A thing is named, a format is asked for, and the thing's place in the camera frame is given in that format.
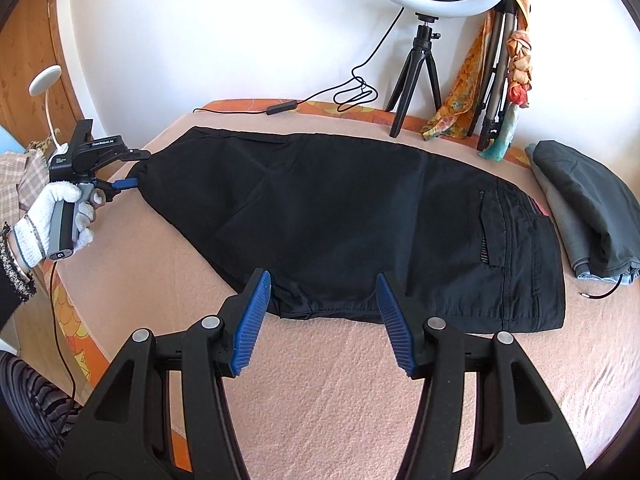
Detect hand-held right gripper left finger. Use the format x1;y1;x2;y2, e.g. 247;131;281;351
58;268;272;480

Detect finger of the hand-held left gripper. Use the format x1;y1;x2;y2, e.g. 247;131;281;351
97;175;141;198

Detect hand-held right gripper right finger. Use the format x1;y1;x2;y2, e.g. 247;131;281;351
375;272;587;480

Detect black pants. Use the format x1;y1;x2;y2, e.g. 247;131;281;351
134;126;567;335

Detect person's left forearm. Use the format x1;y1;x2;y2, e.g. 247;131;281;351
0;220;37;333

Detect person's left hand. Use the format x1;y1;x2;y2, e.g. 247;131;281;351
12;180;98;268

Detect pink blanket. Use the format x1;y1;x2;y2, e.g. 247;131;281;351
54;110;640;480

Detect checkered beige cloth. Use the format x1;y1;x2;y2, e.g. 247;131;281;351
0;140;56;233

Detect white desk lamp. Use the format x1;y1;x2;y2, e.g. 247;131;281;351
27;65;71;158

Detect wooden door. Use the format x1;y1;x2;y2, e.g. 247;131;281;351
0;0;83;153

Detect folded grey clothes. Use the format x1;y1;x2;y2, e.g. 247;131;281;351
525;141;640;281

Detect striped dark clothing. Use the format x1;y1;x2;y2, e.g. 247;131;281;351
0;352;83;466

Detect black tripod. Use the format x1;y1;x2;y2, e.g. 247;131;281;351
384;11;443;139

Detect folded metal stand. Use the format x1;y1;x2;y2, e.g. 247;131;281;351
469;0;521;152

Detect orange patterned scarf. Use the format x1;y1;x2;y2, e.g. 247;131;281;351
421;0;535;162

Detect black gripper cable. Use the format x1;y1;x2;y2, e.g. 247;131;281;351
30;260;78;456

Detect black cord with white tip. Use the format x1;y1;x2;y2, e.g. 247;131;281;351
580;272;627;301

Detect black ring light cable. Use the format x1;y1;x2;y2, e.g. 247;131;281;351
194;0;434;117

